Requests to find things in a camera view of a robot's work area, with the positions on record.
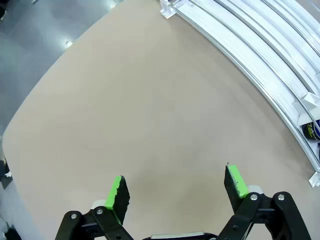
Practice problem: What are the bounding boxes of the clear acrylic can rack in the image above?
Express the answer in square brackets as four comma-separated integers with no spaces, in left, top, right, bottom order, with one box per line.
[158,0,320,189]

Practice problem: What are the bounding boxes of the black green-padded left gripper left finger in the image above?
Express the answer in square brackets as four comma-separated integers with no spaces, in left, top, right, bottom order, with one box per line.
[54,174,135,240]

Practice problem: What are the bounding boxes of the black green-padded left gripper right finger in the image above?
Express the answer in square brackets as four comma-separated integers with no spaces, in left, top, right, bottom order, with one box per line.
[216,163,314,240]

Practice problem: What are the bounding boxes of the black Pepsi can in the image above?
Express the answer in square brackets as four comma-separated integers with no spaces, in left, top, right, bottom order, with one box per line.
[299,119,320,144]

